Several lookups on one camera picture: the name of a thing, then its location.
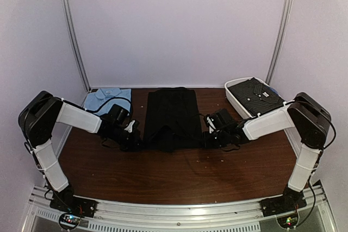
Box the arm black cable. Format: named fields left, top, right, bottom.
left=233, top=100, right=337, bottom=216
left=92, top=96, right=134, bottom=116

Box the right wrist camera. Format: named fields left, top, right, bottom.
left=204, top=109, right=236, bottom=130

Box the light blue folded shirt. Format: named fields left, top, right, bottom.
left=83, top=88, right=132, bottom=116

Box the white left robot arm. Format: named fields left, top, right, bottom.
left=18, top=90, right=143, bottom=192

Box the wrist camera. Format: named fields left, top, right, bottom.
left=204, top=109, right=236, bottom=130
left=107, top=104, right=139, bottom=133

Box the grey striped shirt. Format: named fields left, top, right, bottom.
left=227, top=77, right=285, bottom=116

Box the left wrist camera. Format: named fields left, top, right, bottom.
left=107, top=104, right=139, bottom=133

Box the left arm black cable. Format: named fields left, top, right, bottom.
left=92, top=96, right=134, bottom=116

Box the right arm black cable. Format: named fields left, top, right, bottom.
left=233, top=100, right=337, bottom=216

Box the black long sleeve shirt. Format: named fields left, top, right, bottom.
left=143, top=87, right=202, bottom=153

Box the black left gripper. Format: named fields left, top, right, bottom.
left=107, top=126, right=146, bottom=153

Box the white plastic basin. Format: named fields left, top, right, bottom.
left=224, top=77, right=289, bottom=117

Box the right aluminium frame post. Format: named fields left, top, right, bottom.
left=265, top=0, right=293, bottom=85

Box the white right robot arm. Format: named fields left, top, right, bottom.
left=203, top=92, right=334, bottom=211

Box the aluminium frame post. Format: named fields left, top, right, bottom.
left=61, top=0, right=91, bottom=92
left=265, top=0, right=293, bottom=85

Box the blue patterned shirt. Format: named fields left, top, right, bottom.
left=268, top=86, right=280, bottom=97

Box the left aluminium frame post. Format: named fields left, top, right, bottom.
left=61, top=0, right=91, bottom=92

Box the front aluminium rail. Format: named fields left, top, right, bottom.
left=20, top=185, right=338, bottom=231

